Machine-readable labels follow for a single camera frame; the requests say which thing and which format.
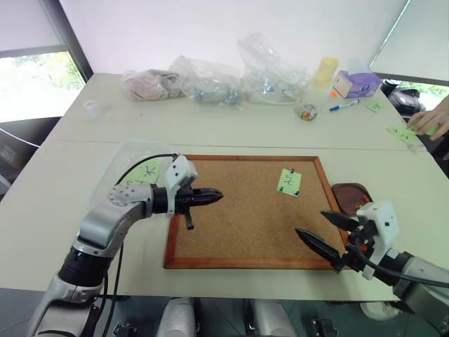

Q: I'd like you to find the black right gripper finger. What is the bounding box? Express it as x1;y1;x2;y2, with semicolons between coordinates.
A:
295;227;347;275
320;210;361;232

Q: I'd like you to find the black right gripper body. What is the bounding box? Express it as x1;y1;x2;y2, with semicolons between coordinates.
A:
341;219;377;274

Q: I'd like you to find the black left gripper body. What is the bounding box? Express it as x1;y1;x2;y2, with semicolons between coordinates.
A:
174;187;205;232

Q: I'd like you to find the green sticky note with cross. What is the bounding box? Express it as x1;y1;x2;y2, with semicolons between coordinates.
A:
133;160;165;184

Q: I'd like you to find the green sticky note with scribble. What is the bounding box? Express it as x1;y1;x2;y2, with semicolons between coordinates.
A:
276;168;304;197

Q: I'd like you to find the person's bare hand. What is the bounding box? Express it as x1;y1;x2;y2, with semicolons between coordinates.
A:
406;99;449;142

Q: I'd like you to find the dark brown wooden tray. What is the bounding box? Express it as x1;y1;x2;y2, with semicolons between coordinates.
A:
330;182;373;218

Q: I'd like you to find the white shoe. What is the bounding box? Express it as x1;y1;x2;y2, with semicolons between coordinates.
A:
360;300;399;322

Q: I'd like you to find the clear plastic box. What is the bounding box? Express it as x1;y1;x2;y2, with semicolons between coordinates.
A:
87;139;178;213

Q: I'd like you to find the grey rounded robot leg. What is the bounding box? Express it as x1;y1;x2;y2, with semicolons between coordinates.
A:
155;297;198;337
250;299;296;337

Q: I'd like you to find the clear bag with metal parts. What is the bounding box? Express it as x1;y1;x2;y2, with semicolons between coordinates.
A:
167;55;246;107

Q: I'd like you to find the blue whiteboard marker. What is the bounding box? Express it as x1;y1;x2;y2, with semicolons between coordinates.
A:
328;99;361;113

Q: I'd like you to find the plastic bag with pink cloth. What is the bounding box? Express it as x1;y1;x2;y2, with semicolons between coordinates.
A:
121;68;187;103

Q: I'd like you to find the small clear plastic cup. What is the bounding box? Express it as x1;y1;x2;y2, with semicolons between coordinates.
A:
83;100;102;119

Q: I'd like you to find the purple tissue box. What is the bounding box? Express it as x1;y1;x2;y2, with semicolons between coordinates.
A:
331;70;383;100

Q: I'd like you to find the black bag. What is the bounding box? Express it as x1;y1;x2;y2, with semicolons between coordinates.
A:
380;78;427;123

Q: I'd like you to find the yellow plastic cup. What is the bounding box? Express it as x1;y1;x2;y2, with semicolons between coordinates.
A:
309;56;341;93

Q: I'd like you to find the white panel with dark edge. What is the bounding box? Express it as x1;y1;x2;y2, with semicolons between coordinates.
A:
368;0;449;87

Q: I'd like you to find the white roller blind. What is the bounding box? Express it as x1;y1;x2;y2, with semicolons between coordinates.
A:
0;0;67;53

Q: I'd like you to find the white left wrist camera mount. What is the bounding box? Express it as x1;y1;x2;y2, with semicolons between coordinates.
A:
163;154;199;218

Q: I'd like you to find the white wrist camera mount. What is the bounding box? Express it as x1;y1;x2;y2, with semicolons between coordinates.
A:
163;154;199;218
355;200;401;281

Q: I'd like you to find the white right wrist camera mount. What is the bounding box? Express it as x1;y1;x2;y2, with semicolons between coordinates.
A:
355;200;401;281

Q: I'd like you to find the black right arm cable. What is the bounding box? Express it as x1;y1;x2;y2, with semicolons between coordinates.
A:
353;237;449;286

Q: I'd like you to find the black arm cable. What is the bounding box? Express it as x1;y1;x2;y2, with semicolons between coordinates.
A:
353;237;449;286
103;152;180;337

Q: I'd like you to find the cork board with wooden frame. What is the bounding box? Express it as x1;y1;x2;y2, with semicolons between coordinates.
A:
163;154;352;270

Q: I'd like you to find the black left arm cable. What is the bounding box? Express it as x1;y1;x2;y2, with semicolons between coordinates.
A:
103;152;180;337

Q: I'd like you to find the clear bag with white cable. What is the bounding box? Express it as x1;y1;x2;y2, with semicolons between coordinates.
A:
236;32;312;107

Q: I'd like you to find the dark window frame post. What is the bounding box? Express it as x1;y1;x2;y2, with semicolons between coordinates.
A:
57;0;95;84

